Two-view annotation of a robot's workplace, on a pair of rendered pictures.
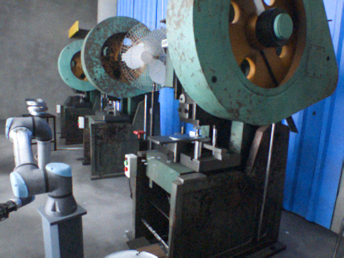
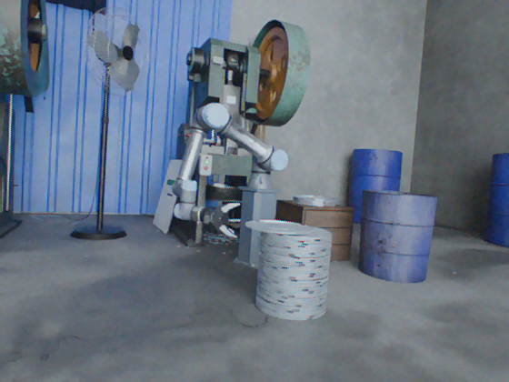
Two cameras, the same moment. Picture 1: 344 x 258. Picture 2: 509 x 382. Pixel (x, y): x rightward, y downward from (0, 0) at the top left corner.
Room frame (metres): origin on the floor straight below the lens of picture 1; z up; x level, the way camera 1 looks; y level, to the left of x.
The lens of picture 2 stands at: (0.92, 2.58, 0.56)
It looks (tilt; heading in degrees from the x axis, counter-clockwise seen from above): 3 degrees down; 276
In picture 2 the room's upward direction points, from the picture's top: 4 degrees clockwise
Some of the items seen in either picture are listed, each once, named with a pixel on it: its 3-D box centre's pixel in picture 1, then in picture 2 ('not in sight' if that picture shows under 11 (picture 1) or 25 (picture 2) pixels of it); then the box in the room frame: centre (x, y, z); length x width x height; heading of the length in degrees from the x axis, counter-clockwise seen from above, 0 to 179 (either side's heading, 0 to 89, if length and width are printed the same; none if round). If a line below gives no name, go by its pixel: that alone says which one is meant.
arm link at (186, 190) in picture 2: not in sight; (187, 191); (1.43, 0.88, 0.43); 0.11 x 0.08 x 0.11; 125
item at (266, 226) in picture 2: not in sight; (279, 226); (0.96, 1.08, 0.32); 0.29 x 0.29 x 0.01
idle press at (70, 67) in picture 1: (97, 93); not in sight; (4.64, 1.34, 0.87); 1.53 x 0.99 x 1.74; 123
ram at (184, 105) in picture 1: (195, 92); (228, 104); (1.45, -0.14, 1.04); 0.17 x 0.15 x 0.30; 120
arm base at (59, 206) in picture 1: (61, 199); (260, 179); (1.11, 0.51, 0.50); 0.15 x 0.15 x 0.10
